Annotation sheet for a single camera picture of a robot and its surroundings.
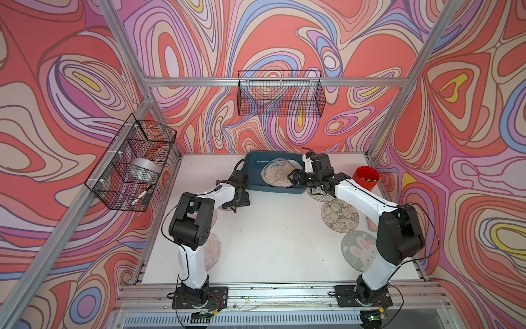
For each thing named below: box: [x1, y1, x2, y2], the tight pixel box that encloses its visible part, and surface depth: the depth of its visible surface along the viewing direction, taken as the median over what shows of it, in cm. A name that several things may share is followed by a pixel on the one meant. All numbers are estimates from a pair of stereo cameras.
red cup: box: [352, 165, 381, 192], surface depth 95 cm
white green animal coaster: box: [320, 199, 360, 234], surface depth 95 cm
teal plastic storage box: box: [245, 150, 307, 194], surface depth 113 cm
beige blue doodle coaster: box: [260, 159, 304, 188], surface depth 113 cm
